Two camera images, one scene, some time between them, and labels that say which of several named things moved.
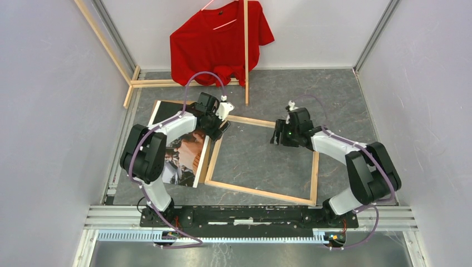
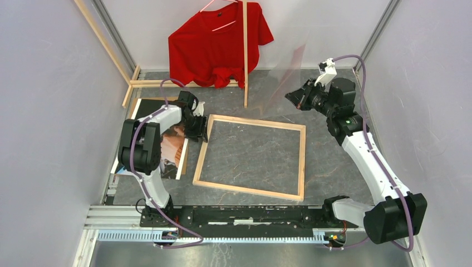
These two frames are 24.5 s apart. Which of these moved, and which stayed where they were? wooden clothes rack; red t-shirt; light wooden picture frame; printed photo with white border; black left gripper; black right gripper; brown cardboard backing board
Moved: printed photo with white border; brown cardboard backing board; black right gripper; light wooden picture frame; black left gripper
Stayed: wooden clothes rack; red t-shirt
